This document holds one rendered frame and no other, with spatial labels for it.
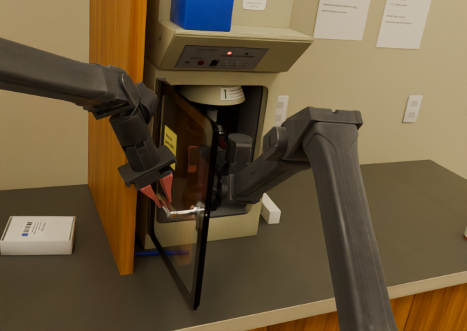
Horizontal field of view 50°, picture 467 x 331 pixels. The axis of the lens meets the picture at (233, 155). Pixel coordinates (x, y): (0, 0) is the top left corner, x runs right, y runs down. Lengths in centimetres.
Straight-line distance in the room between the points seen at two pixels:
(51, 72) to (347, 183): 41
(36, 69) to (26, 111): 87
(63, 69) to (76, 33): 78
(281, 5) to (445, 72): 116
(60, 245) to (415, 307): 95
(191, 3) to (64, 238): 64
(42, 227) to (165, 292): 36
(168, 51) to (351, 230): 59
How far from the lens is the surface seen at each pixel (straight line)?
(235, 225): 137
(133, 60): 101
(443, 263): 152
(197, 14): 101
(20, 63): 68
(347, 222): 60
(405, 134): 221
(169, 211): 93
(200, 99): 121
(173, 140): 103
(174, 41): 101
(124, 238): 117
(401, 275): 140
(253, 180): 94
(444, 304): 160
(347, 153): 65
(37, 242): 128
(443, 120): 233
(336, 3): 182
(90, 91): 78
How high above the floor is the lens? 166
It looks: 22 degrees down
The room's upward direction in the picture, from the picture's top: 7 degrees clockwise
